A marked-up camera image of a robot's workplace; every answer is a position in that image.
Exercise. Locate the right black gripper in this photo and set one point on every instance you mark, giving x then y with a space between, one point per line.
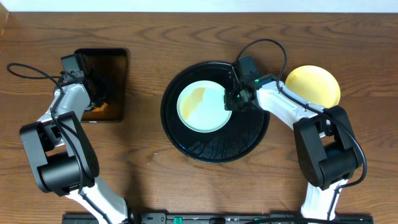
233 100

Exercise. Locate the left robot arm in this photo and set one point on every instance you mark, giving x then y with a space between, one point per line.
62 158

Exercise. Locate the black rectangular water tray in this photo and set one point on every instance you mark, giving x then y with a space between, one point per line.
112 64

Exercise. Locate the yellow plate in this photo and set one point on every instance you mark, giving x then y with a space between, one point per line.
314 84

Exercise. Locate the light green plate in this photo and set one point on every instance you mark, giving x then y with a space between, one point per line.
200 106

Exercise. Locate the orange green scrub sponge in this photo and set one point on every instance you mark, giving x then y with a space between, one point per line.
100 108

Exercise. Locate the round black serving tray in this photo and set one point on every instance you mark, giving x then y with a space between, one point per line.
238 137

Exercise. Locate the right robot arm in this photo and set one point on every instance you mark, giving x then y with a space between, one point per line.
327 150

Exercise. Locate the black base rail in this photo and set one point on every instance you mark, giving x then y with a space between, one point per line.
162 218

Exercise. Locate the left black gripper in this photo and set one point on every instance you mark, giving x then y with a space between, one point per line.
94 90

